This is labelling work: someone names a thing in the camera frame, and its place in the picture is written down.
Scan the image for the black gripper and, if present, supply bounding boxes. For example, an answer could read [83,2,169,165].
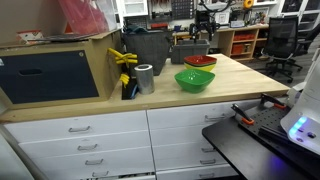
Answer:
[189,10,216,41]

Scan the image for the green plastic bowl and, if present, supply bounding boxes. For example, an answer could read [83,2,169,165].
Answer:
[174,69,215,93]

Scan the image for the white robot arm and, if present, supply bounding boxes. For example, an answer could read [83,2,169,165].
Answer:
[262,17,320,154]

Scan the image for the red plastic bowl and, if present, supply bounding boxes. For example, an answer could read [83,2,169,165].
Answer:
[184,55,217,67]

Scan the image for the yellow plastic bowl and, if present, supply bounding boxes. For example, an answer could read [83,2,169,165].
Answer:
[184,63,215,72]

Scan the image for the grey plastic bin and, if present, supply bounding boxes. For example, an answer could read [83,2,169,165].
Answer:
[171,39,210,64]

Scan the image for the wooden shelf unit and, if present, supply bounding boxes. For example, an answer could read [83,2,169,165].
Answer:
[173,23,270,63]

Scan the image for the dark grey fabric basket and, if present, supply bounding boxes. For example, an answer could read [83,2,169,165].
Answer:
[123,30,170,76]

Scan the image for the silver metal cylinder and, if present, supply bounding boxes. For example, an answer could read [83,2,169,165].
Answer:
[135,64,155,95]

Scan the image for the black office chair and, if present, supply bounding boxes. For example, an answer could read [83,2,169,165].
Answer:
[261,16,298,83]

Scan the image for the white drawer cabinet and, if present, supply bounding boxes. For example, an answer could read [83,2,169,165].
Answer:
[5,102,236,180]

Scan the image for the orange handled black clamp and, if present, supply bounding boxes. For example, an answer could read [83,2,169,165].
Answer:
[231,104,254,125]

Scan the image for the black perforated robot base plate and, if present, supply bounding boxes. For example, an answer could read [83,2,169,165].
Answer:
[202,106,320,180]

